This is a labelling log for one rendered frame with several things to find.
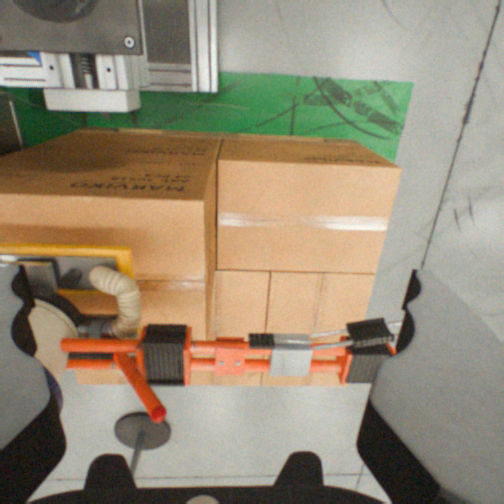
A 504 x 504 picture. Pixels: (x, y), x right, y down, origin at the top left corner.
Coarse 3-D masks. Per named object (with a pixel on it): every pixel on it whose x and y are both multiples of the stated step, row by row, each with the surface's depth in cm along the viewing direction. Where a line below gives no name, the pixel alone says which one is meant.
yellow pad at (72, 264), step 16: (0, 256) 61; (16, 256) 61; (32, 256) 62; (48, 256) 62; (64, 256) 62; (80, 256) 62; (96, 256) 63; (112, 256) 63; (128, 256) 63; (64, 272) 63; (80, 272) 63; (128, 272) 64; (64, 288) 65; (80, 288) 65; (96, 288) 65
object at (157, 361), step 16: (144, 336) 56; (160, 336) 58; (176, 336) 58; (144, 352) 57; (160, 352) 57; (176, 352) 57; (144, 368) 58; (160, 368) 59; (176, 368) 59; (160, 384) 59; (176, 384) 59
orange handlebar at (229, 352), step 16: (128, 352) 58; (192, 352) 58; (208, 352) 58; (224, 352) 58; (240, 352) 58; (256, 352) 59; (320, 352) 59; (336, 352) 59; (80, 368) 59; (96, 368) 59; (112, 368) 59; (192, 368) 60; (208, 368) 60; (224, 368) 60; (240, 368) 60; (256, 368) 60; (320, 368) 61; (336, 368) 61
